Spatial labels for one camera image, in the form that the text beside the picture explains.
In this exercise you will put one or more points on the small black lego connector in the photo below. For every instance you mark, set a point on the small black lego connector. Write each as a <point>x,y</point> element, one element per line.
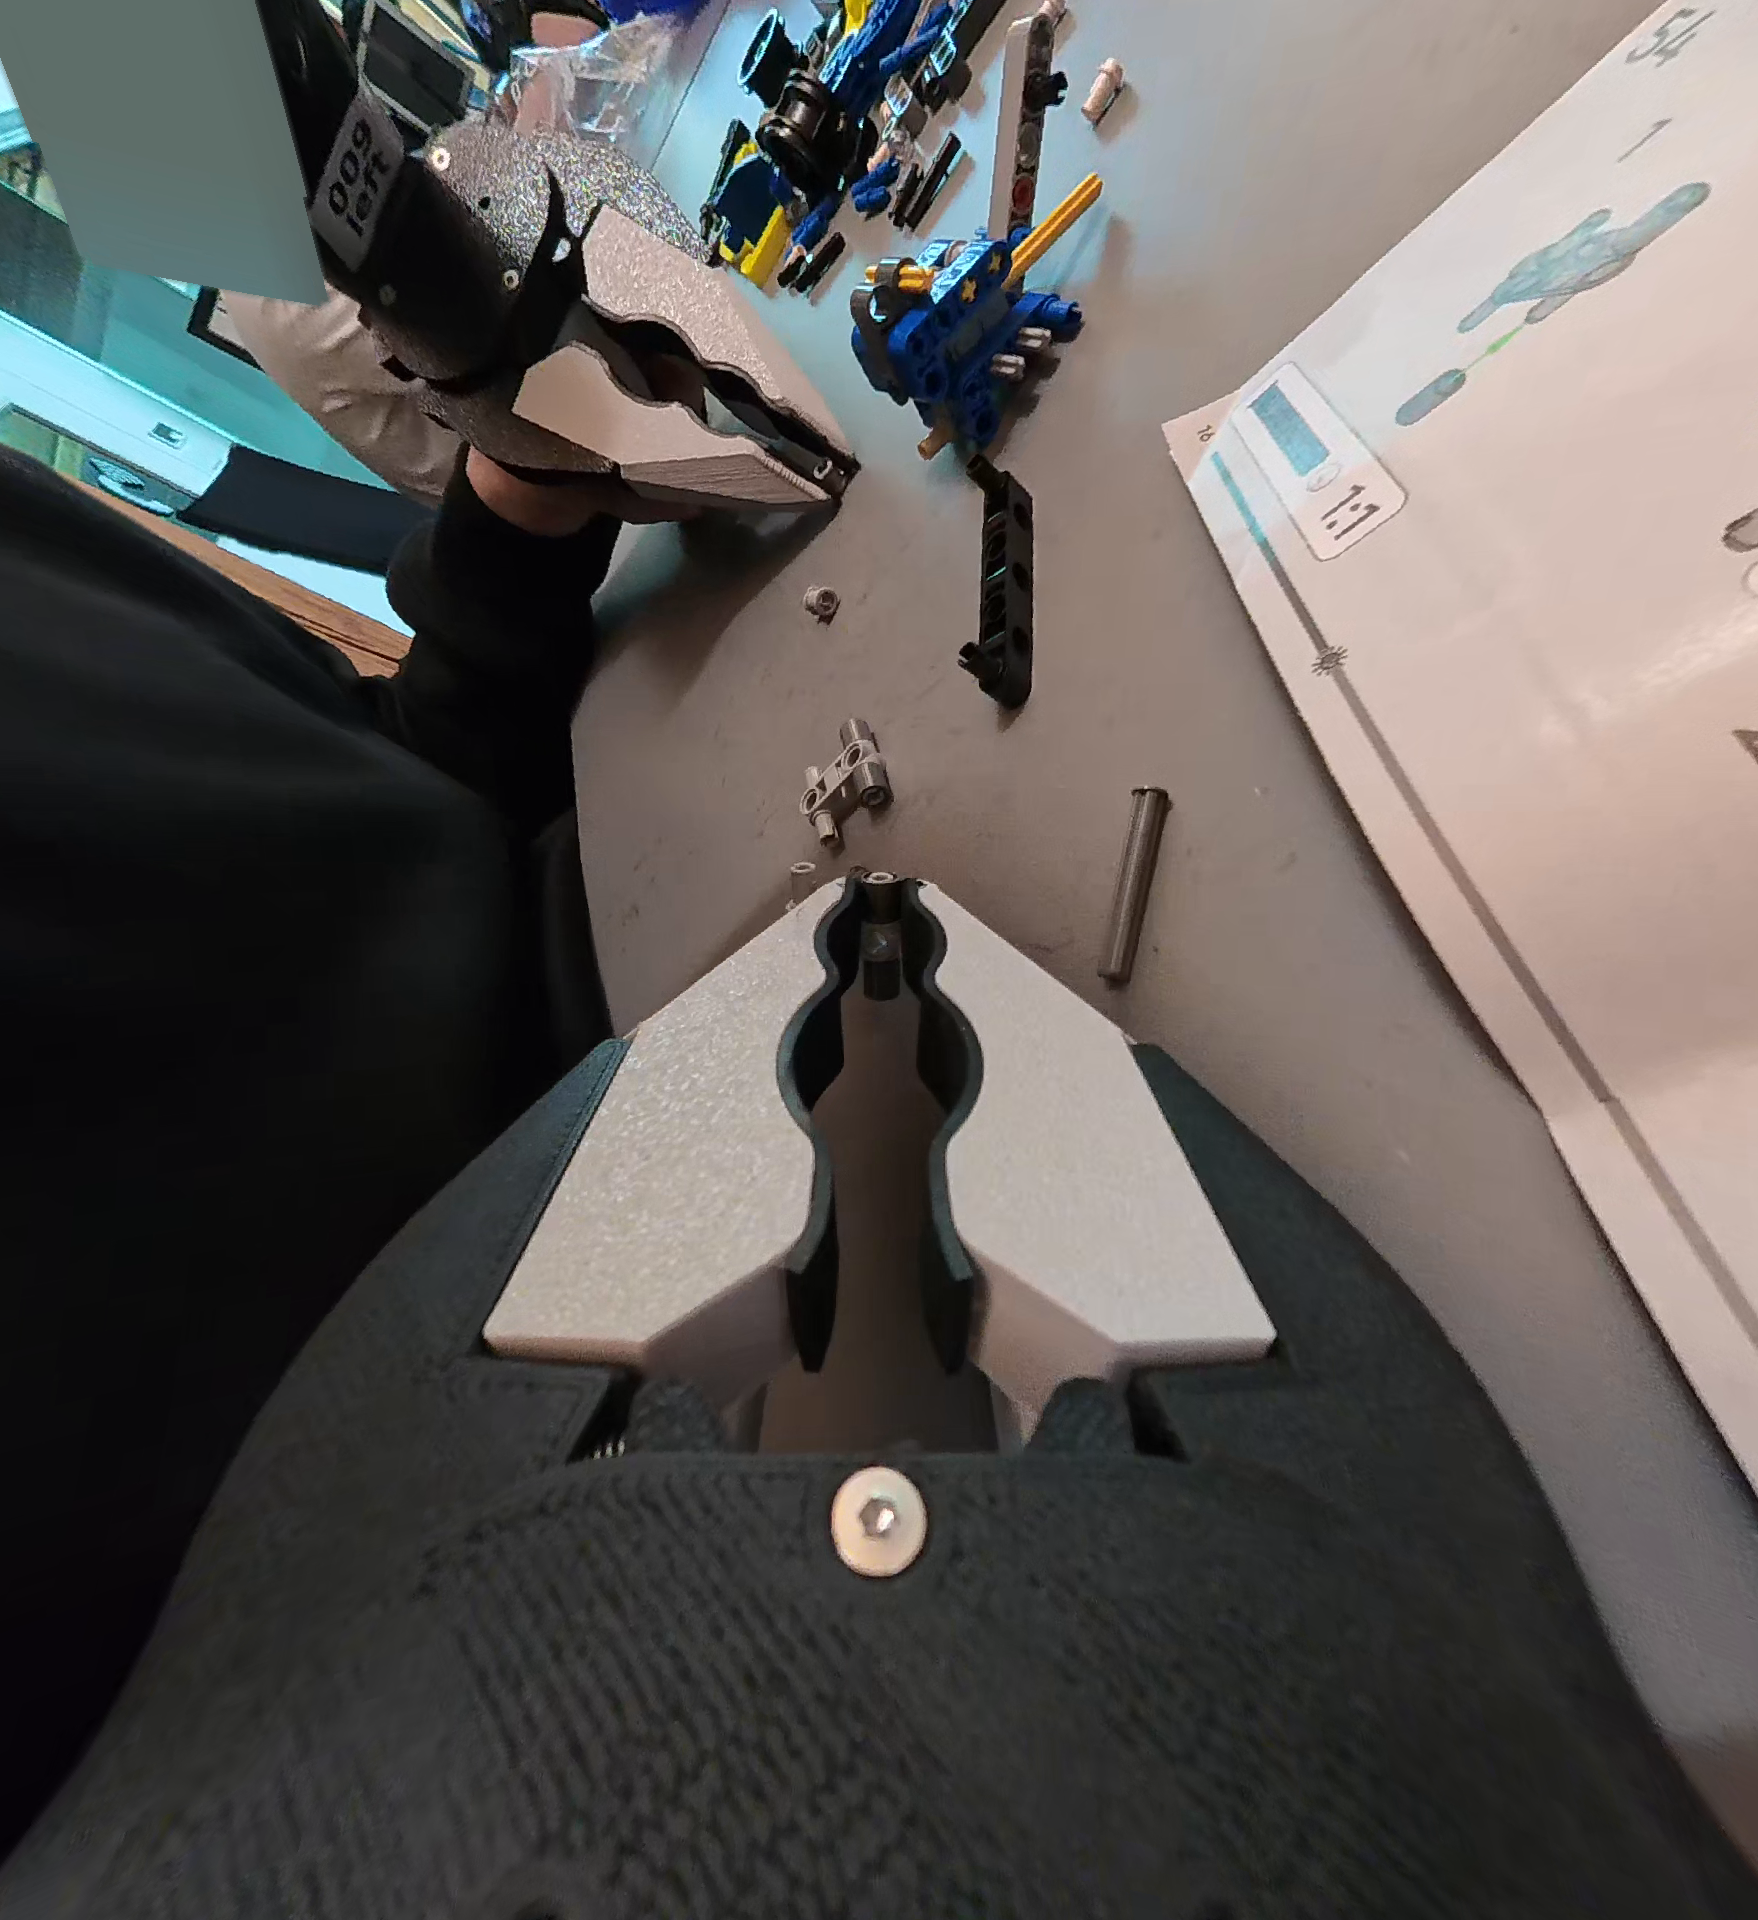
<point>880,952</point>

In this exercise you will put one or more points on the grey lego pin connector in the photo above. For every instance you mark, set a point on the grey lego pin connector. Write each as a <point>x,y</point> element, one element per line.
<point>849,780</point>

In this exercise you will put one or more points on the open lego instruction booklet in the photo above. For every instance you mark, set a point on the open lego instruction booklet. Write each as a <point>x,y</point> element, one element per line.
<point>1569,600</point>

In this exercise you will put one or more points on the dark grey lego axle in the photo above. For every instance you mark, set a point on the dark grey lego axle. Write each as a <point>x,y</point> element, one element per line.
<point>1128,885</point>

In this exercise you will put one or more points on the small white lego piece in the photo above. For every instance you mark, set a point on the small white lego piece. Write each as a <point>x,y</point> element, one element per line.
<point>1103,88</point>

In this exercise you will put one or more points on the person's black clothing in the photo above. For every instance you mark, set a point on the person's black clothing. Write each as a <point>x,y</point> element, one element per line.
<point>144,1049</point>

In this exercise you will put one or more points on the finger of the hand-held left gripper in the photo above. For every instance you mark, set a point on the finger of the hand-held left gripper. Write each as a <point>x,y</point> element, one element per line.
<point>715,316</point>
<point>641,450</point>

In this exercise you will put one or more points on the black lego beam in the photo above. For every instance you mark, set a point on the black lego beam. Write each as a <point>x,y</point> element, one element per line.
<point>1003,586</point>

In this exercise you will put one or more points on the person's left forearm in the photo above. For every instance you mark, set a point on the person's left forearm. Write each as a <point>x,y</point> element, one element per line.
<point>504,645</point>

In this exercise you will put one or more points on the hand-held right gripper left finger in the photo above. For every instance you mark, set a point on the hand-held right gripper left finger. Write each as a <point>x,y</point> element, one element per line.
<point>641,1200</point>

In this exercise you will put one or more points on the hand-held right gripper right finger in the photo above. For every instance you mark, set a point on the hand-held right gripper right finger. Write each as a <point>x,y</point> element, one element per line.
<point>1103,1200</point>

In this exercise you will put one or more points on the pile of loose lego pieces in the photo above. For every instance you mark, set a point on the pile of loose lego pieces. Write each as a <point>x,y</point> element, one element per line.
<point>836,135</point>

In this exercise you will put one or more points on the small blue lego assembly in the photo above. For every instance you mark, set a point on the small blue lego assembly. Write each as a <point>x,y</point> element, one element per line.
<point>954,330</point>

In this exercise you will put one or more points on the clear plastic bag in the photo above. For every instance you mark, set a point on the clear plastic bag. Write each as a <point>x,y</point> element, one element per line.
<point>594,75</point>

